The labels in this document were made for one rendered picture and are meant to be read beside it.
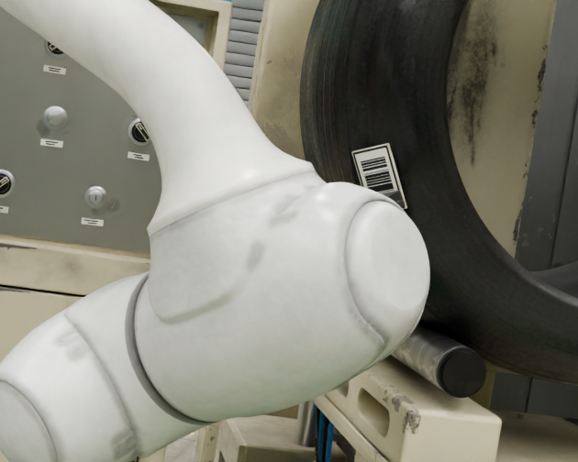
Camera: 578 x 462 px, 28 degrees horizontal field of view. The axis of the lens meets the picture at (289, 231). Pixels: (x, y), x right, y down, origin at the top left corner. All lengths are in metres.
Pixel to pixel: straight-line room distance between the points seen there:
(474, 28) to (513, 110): 0.11
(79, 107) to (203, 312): 1.03
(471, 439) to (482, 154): 0.47
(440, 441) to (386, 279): 0.46
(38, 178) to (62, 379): 0.96
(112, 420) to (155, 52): 0.21
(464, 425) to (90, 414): 0.45
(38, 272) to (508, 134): 0.65
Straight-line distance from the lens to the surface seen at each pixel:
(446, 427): 1.04
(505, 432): 1.31
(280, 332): 0.59
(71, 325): 0.71
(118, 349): 0.68
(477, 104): 1.41
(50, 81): 1.62
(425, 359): 1.06
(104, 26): 0.68
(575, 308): 1.08
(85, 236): 1.63
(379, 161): 1.02
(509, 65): 1.42
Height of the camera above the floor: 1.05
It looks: 3 degrees down
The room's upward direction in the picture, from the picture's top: 9 degrees clockwise
